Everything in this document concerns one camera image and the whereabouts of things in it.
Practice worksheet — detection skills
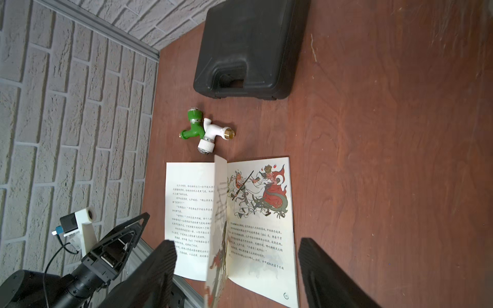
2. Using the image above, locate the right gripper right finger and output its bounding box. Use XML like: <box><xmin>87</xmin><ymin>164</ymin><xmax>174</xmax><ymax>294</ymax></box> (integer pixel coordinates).
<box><xmin>298</xmin><ymin>237</ymin><xmax>380</xmax><ymax>307</ymax></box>

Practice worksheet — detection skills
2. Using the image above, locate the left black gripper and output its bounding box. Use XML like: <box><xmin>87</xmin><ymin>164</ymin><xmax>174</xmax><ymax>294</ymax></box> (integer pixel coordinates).
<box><xmin>50</xmin><ymin>213</ymin><xmax>150</xmax><ymax>307</ymax></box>

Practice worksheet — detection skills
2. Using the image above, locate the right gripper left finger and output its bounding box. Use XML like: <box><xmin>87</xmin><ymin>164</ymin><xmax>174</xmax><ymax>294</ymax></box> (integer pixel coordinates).
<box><xmin>100</xmin><ymin>240</ymin><xmax>177</xmax><ymax>308</ymax></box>

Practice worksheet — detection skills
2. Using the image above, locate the illustrated picture book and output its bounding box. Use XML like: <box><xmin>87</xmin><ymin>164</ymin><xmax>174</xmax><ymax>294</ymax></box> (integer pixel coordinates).
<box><xmin>164</xmin><ymin>157</ymin><xmax>299</xmax><ymax>307</ymax></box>

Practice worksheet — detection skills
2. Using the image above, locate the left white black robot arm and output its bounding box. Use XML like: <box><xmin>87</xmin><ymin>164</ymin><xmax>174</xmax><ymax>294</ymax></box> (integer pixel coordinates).
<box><xmin>1</xmin><ymin>213</ymin><xmax>150</xmax><ymax>307</ymax></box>

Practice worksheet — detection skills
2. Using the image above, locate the green and white faucet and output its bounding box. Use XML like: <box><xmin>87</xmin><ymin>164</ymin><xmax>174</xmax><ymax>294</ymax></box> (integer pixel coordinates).
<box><xmin>179</xmin><ymin>108</ymin><xmax>236</xmax><ymax>155</ymax></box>

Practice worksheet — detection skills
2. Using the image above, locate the black plastic tool case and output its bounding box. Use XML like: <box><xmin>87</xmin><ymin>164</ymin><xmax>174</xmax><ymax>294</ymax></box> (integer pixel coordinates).
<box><xmin>193</xmin><ymin>0</ymin><xmax>311</xmax><ymax>100</ymax></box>

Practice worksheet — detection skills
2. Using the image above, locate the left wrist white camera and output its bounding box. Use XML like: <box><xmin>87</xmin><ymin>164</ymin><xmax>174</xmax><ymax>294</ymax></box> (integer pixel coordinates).
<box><xmin>51</xmin><ymin>207</ymin><xmax>98</xmax><ymax>257</ymax></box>

